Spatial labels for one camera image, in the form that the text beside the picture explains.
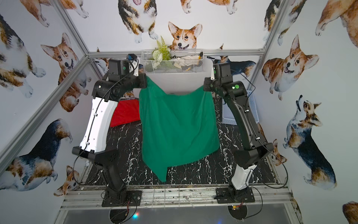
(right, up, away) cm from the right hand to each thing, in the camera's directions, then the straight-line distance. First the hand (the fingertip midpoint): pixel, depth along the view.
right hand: (205, 79), depth 72 cm
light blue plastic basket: (+19, -21, +26) cm, 38 cm away
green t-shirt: (-16, -27, +11) cm, 33 cm away
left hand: (-30, +3, -3) cm, 30 cm away
